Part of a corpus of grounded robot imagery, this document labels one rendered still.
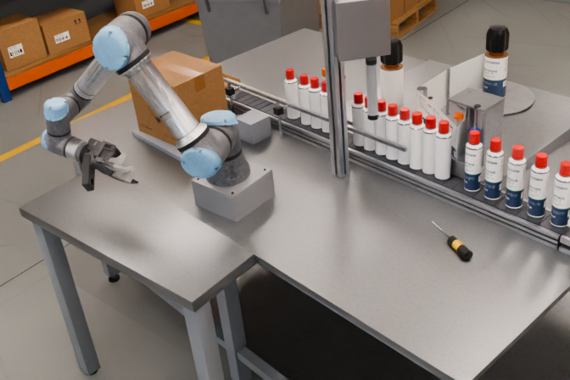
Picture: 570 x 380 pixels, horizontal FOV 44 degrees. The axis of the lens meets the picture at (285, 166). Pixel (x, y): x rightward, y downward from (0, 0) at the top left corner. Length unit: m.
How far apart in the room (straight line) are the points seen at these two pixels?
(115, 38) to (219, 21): 2.82
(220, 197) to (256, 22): 2.55
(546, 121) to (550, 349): 0.82
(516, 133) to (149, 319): 1.77
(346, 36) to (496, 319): 0.94
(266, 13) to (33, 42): 2.16
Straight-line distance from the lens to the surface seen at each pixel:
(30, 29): 6.02
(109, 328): 3.34
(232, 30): 4.84
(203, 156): 2.13
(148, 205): 2.51
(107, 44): 2.09
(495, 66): 2.85
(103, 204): 2.58
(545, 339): 2.82
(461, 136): 2.38
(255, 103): 2.99
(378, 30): 2.26
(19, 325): 3.53
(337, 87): 2.34
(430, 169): 2.41
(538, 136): 2.69
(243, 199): 2.32
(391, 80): 2.75
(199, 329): 2.17
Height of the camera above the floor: 2.15
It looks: 30 degrees down
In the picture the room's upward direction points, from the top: 6 degrees counter-clockwise
